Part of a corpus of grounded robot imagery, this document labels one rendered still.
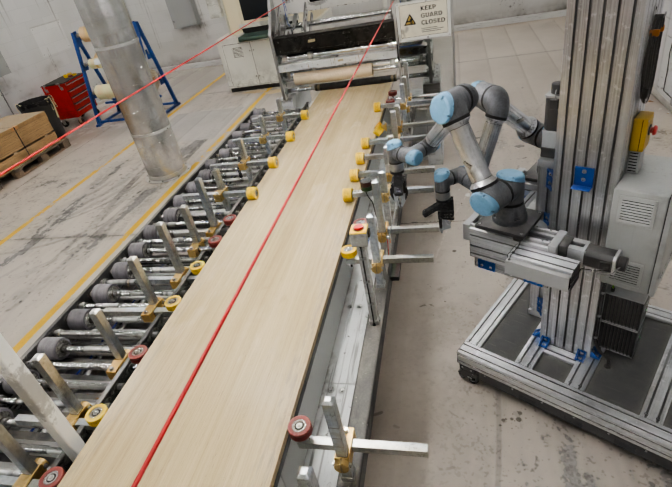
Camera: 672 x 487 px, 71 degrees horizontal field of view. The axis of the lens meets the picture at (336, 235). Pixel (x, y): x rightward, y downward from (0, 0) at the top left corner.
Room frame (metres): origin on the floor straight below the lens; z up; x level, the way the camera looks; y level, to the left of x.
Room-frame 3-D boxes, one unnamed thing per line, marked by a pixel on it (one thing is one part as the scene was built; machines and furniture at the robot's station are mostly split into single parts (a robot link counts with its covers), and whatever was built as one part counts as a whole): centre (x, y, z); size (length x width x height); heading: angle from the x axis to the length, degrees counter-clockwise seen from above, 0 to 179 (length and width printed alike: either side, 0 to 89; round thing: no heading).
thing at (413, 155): (2.08, -0.44, 1.29); 0.11 x 0.11 x 0.08; 32
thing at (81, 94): (9.47, 4.37, 0.41); 0.76 x 0.48 x 0.81; 169
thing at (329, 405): (0.93, 0.12, 0.87); 0.03 x 0.03 x 0.48; 73
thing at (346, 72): (4.78, -0.49, 1.05); 1.43 x 0.12 x 0.12; 73
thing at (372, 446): (0.95, 0.06, 0.81); 0.43 x 0.03 x 0.04; 73
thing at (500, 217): (1.76, -0.78, 1.09); 0.15 x 0.15 x 0.10
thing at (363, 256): (1.64, -0.10, 0.93); 0.05 x 0.04 x 0.45; 163
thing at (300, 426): (1.01, 0.25, 0.85); 0.08 x 0.08 x 0.11
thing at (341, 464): (0.95, 0.12, 0.81); 0.13 x 0.06 x 0.05; 163
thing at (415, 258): (1.91, -0.24, 0.83); 0.43 x 0.03 x 0.04; 73
